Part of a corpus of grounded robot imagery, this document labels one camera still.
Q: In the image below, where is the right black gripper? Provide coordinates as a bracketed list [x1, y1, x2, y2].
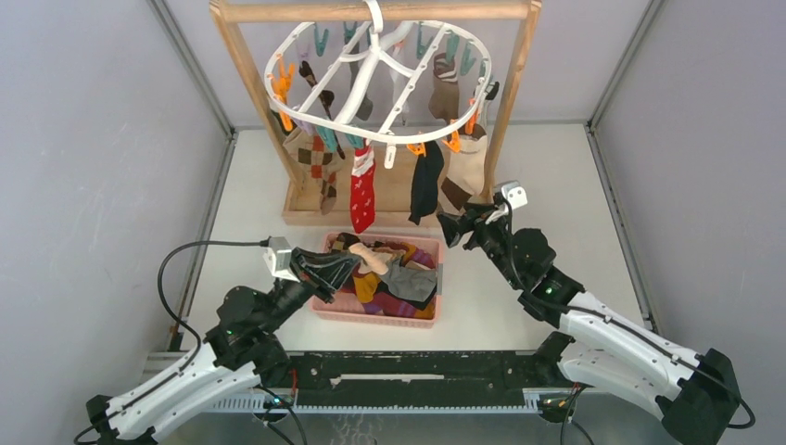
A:
[437, 202, 523, 288]

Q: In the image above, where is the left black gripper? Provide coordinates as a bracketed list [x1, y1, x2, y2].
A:
[260, 247, 363, 333]

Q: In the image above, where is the mustard yellow sock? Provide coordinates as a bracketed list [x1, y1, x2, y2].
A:
[352, 273, 381, 304]

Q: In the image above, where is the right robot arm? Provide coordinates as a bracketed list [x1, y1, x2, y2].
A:
[437, 204, 756, 444]

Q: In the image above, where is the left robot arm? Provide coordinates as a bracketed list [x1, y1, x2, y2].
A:
[84, 237, 361, 444]

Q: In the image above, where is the white oval clip hanger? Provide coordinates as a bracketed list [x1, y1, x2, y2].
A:
[260, 1, 493, 146]

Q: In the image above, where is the red sock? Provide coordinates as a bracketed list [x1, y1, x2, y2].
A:
[349, 144, 376, 234]

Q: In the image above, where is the tan sock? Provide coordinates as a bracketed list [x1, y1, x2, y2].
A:
[428, 52, 461, 123]

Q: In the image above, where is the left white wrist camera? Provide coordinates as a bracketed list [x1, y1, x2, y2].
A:
[260, 236, 299, 282]

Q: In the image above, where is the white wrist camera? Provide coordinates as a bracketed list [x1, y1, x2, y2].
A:
[485, 181, 528, 224]
[260, 236, 299, 282]

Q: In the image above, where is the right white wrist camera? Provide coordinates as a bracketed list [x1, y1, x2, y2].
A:
[485, 181, 528, 224]

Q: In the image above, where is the wooden hanger rack frame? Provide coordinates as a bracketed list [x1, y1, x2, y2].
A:
[209, 1, 541, 229]

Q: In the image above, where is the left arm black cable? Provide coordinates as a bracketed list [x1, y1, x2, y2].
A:
[156, 239, 272, 358]

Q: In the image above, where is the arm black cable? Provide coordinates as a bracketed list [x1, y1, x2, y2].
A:
[500, 202, 756, 431]
[156, 239, 272, 358]

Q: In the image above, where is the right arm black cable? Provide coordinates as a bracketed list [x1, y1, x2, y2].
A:
[500, 202, 756, 431]

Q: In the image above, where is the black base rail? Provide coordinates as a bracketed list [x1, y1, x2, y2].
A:
[264, 350, 573, 409]

